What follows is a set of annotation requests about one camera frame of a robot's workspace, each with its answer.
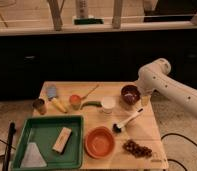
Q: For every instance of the orange wooden spoon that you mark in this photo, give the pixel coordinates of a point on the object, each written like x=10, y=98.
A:
x=75, y=100

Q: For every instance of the green chili pepper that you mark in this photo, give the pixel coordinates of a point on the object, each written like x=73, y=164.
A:
x=91, y=103

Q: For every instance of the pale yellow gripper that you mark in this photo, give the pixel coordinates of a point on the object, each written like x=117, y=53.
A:
x=145, y=99

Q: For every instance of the yellow handled blue spatula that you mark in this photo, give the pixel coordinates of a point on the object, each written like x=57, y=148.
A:
x=51, y=92

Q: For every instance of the green base white stand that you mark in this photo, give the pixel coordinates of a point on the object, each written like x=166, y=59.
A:
x=82, y=14

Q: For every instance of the dark maroon bowl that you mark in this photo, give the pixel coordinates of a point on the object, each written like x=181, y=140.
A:
x=130, y=94

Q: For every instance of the bunch of dark grapes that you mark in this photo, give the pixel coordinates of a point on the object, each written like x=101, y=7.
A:
x=137, y=150

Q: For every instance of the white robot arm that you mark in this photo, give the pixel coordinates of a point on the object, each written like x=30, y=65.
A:
x=154, y=76

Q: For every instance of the white handled dish brush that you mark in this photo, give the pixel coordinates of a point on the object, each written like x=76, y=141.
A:
x=117, y=127

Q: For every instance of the green plastic tray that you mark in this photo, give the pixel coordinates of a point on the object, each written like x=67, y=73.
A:
x=44, y=131

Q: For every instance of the white cup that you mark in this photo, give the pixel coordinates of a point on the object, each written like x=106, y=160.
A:
x=108, y=104

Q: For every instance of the wooden block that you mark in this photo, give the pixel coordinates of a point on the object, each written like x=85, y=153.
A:
x=62, y=140

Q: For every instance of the black pole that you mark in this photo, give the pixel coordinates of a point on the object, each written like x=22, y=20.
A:
x=9, y=146

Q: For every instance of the orange bowl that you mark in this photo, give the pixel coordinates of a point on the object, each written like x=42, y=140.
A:
x=99, y=142

